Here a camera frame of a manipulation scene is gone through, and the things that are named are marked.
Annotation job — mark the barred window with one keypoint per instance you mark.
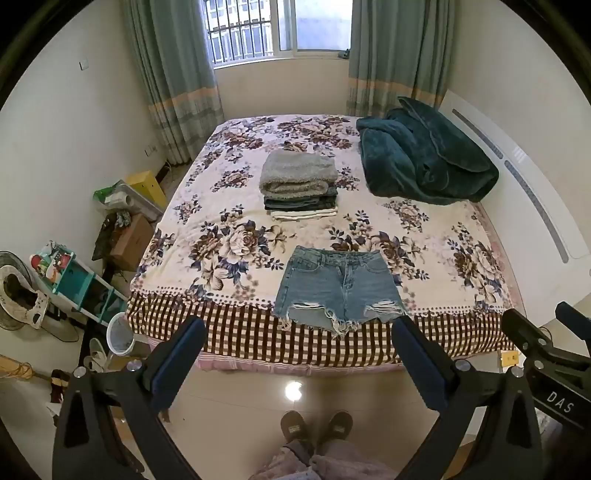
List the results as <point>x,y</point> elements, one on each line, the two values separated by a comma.
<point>277,27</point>

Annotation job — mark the dark green plush blanket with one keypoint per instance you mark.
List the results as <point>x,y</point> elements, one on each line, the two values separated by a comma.
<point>415,152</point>

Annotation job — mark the teal storage shelf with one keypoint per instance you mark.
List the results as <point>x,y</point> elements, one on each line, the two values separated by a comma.
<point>78,284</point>

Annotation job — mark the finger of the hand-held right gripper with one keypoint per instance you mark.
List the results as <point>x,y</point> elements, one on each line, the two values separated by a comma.
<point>575,319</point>
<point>524,334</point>

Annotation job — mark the small yellow floor item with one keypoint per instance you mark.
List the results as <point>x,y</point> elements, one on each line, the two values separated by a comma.
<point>509,358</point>

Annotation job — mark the bed with floral cover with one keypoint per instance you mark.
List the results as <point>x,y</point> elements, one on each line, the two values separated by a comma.
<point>217,240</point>

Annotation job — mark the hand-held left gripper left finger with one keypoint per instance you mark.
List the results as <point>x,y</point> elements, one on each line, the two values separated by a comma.
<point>178,367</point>

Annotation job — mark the straw broom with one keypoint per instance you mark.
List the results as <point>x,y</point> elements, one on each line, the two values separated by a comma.
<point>21,369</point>

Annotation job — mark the folded grey fuzzy sweater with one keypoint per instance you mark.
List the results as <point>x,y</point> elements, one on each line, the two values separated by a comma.
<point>298,173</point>

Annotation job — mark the standing fan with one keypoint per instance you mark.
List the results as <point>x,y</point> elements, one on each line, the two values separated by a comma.
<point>21,295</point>

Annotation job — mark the yellow box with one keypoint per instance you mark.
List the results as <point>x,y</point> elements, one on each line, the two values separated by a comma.
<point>147,187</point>

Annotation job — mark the folded dark jeans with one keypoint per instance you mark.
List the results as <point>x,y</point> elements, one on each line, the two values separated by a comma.
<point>300,201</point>

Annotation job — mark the folded white striped garment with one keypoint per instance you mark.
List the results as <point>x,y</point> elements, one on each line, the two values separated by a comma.
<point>302,213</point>

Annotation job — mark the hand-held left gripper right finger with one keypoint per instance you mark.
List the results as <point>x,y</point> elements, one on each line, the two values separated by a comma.
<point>422,369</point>

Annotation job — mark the brown slipper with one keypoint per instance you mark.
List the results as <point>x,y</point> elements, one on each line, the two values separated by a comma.
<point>336,429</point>
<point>294,427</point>

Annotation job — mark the green and white plastic bag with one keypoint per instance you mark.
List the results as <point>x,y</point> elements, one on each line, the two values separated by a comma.
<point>108,194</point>

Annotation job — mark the blue denim shorts pants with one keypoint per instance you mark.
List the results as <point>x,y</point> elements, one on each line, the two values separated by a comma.
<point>334,288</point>

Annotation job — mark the green curtain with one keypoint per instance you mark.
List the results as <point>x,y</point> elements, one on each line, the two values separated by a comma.
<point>397,50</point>
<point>171,69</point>

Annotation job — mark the brown cardboard box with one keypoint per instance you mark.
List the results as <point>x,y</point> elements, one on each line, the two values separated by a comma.
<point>131,240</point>

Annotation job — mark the white bed headboard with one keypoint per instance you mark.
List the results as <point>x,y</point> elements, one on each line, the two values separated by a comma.
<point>531,184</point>

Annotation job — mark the white wall outlet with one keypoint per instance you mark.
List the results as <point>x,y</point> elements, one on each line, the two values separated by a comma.
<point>150,150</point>

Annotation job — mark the white waste bin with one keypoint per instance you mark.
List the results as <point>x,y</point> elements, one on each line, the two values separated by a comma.
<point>121,334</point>

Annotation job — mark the person's pink pajama legs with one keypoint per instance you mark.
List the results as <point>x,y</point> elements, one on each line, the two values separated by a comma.
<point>323,466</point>

